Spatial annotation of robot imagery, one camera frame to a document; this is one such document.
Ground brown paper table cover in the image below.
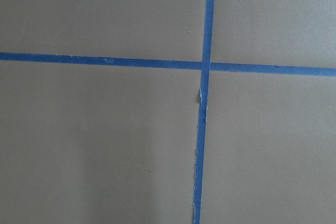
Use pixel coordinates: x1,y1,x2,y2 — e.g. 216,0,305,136
1,0,335,223

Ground blue tape strip lengthwise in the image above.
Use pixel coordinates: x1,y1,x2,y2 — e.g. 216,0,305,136
192,0,215,224

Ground blue tape strip crosswise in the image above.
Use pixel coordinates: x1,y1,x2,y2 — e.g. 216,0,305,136
1,52,335,77

